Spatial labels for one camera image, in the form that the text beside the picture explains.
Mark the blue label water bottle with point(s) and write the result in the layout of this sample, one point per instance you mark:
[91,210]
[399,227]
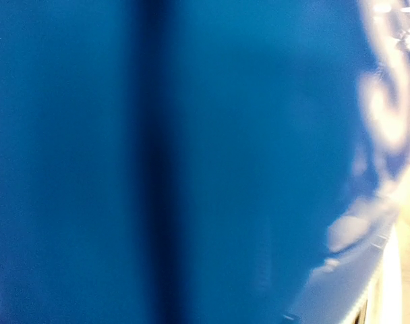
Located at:
[202,161]

